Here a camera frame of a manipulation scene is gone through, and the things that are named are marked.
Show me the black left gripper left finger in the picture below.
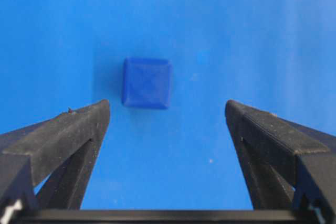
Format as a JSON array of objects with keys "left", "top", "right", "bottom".
[{"left": 1, "top": 100, "right": 110, "bottom": 210}]

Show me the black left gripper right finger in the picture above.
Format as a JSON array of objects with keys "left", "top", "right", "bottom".
[{"left": 225, "top": 100, "right": 335, "bottom": 216}]

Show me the blue block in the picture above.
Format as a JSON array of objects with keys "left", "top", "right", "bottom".
[{"left": 121, "top": 58, "right": 173, "bottom": 110}]

